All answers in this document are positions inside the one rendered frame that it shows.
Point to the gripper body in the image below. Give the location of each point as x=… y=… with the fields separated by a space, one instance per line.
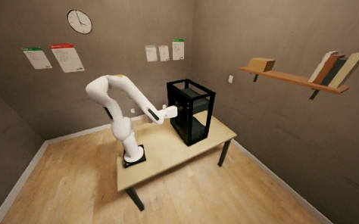
x=171 y=112

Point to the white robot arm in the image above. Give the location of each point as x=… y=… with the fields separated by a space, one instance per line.
x=123 y=128

